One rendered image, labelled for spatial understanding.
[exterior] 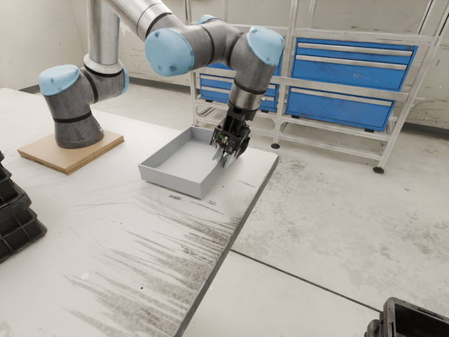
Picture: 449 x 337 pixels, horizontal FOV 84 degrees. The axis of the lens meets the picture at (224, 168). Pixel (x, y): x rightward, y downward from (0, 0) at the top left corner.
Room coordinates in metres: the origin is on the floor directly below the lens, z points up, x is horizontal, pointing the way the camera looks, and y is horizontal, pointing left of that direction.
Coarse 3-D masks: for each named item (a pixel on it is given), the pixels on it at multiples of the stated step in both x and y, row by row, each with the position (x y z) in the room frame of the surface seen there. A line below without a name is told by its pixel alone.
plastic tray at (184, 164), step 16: (192, 128) 0.80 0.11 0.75; (176, 144) 0.72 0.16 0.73; (192, 144) 0.75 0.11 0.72; (208, 144) 0.75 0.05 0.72; (144, 160) 0.59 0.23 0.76; (160, 160) 0.64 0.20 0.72; (176, 160) 0.65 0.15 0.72; (192, 160) 0.65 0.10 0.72; (208, 160) 0.65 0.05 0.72; (224, 160) 0.60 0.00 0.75; (144, 176) 0.56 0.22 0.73; (160, 176) 0.53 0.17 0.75; (176, 176) 0.51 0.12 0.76; (192, 176) 0.57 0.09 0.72; (208, 176) 0.52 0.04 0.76; (192, 192) 0.49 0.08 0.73
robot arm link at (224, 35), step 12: (204, 24) 0.55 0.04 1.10; (216, 24) 0.57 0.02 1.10; (228, 24) 0.59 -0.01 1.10; (216, 36) 0.54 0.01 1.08; (228, 36) 0.56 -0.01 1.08; (240, 36) 0.55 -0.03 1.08; (216, 48) 0.53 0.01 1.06; (228, 48) 0.55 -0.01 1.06; (216, 60) 0.54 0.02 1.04; (228, 60) 0.55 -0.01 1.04
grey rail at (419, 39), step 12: (192, 24) 2.27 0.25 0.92; (300, 36) 1.90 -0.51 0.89; (312, 36) 1.86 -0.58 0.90; (324, 36) 1.83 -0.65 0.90; (336, 36) 1.80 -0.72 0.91; (348, 36) 1.76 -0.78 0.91; (360, 36) 1.73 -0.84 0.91; (372, 36) 1.70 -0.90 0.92; (384, 36) 1.68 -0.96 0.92; (396, 36) 1.65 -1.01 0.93; (408, 36) 1.62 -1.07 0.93; (420, 36) 1.60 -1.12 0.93; (432, 36) 1.60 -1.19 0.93
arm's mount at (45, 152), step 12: (108, 132) 0.82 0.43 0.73; (36, 144) 0.73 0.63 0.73; (48, 144) 0.73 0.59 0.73; (96, 144) 0.73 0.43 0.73; (108, 144) 0.74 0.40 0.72; (24, 156) 0.69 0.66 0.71; (36, 156) 0.66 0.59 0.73; (48, 156) 0.66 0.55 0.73; (60, 156) 0.66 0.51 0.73; (72, 156) 0.66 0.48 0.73; (84, 156) 0.66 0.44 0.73; (96, 156) 0.69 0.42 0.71; (60, 168) 0.61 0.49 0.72; (72, 168) 0.61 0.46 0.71
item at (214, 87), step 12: (276, 72) 1.98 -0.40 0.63; (204, 84) 2.26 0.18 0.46; (216, 84) 2.21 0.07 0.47; (228, 84) 2.16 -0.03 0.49; (276, 84) 1.97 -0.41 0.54; (204, 96) 2.26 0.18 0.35; (216, 96) 2.21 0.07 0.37; (228, 96) 2.16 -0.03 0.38; (264, 96) 2.00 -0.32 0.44; (276, 96) 1.97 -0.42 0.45; (264, 108) 2.01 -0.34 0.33
